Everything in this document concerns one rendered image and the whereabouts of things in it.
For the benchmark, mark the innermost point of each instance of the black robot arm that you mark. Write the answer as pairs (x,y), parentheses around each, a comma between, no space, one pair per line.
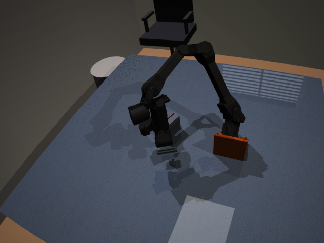
(204,53)

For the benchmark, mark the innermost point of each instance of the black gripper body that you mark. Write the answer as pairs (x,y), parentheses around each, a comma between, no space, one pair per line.
(163,138)

